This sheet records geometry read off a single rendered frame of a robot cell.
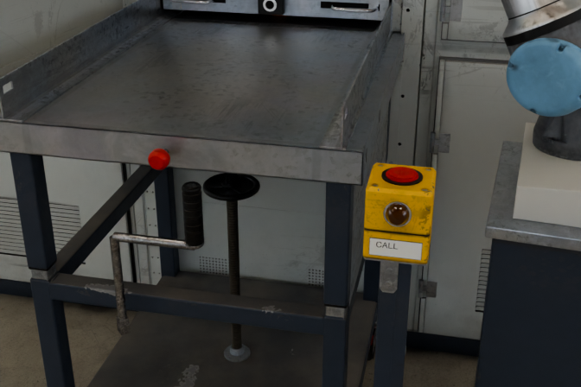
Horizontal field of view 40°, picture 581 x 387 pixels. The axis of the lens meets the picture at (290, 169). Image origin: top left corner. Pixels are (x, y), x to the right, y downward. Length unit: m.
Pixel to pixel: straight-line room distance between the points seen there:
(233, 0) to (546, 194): 0.97
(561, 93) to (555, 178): 0.16
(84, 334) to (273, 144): 1.21
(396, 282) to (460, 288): 1.03
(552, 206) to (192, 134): 0.55
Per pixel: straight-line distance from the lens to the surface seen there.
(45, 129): 1.34
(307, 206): 2.01
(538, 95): 1.16
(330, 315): 1.36
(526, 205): 1.23
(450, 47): 1.83
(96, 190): 2.17
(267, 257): 2.11
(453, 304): 2.09
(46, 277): 1.52
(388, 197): 0.95
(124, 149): 1.29
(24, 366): 2.22
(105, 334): 2.27
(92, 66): 1.60
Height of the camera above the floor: 1.31
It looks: 25 degrees down
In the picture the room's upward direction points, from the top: straight up
